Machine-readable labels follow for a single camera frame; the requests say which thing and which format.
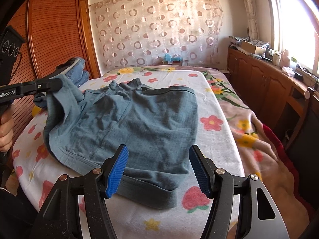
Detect grey-blue shorts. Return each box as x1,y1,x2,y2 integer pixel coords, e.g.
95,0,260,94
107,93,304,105
33,75,198,209

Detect person's left hand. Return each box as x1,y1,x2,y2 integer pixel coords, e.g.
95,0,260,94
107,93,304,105
0,104,15,153

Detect yellow cloth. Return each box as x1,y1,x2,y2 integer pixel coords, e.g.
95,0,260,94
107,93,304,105
31,105,42,118

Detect wooden louvered wardrobe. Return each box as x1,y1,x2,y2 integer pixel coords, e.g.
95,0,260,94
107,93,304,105
7,0,102,143

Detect pink floral blanket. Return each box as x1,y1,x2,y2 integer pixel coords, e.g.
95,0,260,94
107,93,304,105
104,66,309,238

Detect folded blue jeans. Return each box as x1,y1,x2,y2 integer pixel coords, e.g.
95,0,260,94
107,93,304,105
56,57,90,87

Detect long wooden cabinet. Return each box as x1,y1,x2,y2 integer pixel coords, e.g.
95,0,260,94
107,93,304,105
227,48,307,140

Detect circle-patterned sheer curtain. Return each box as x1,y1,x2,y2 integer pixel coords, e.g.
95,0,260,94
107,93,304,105
90,0,223,72

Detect blue item on headboard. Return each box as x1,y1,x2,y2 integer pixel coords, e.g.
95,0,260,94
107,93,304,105
162,53,183,66

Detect pink figurine on cabinet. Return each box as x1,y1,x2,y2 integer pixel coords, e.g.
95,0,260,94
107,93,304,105
280,50,290,68

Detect cardboard box on cabinet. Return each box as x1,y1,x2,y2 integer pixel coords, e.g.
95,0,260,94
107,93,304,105
241,41,266,56

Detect beige side curtain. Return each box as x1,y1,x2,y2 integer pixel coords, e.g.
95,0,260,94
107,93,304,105
243,0,259,40

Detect window with wooden frame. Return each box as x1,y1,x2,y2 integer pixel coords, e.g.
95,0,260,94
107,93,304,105
270,0,318,77

